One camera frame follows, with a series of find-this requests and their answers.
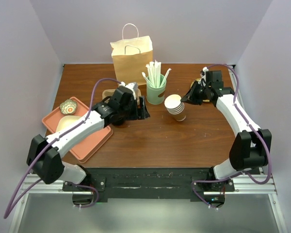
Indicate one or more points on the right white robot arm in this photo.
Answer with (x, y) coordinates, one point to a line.
(251, 147)

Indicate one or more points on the green straw holder cup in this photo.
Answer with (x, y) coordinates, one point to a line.
(155, 96)

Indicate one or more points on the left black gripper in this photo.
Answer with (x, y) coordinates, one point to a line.
(139, 113)

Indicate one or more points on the yellow woven coaster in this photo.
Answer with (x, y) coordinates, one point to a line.
(197, 82)

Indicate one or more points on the wrapped straws bundle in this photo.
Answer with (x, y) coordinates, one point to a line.
(154, 78)

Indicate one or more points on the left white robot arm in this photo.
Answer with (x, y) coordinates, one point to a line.
(45, 154)

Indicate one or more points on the cardboard cup carrier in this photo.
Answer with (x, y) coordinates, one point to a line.
(109, 92)

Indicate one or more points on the cream square bowl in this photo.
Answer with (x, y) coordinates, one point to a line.
(67, 122)

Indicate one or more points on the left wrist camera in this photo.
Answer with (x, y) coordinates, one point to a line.
(135, 90)

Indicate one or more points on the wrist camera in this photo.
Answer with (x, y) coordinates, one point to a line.
(203, 71)
(135, 90)

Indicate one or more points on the pink plastic tray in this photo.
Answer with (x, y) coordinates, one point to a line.
(90, 145)

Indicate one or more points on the small floral dish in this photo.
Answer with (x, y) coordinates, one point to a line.
(68, 107)

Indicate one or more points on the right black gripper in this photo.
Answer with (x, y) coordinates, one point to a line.
(190, 97)

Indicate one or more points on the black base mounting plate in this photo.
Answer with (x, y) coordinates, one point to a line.
(150, 183)

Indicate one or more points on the brown paper bag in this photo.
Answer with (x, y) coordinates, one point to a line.
(130, 57)

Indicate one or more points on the stack of paper cups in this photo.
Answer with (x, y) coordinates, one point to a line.
(175, 107)

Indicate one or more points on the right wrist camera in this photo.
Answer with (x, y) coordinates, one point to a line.
(203, 71)

